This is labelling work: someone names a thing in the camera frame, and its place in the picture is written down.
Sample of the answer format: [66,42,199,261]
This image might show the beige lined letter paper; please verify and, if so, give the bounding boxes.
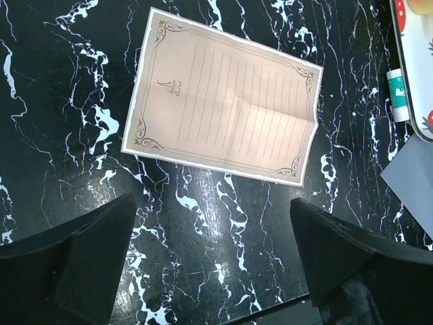
[121,8,323,186]

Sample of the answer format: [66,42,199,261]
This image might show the strawberry pattern tray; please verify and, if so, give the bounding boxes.
[389,0,432,142]

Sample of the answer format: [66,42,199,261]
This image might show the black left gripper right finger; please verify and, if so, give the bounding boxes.
[290,198,432,324]

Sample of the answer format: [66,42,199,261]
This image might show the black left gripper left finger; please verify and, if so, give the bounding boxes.
[1,194,136,324]

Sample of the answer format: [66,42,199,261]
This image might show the white green glue stick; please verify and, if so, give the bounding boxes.
[386,68,410,123]

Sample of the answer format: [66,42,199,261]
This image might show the grey paper envelope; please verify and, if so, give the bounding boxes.
[381,135,432,240]

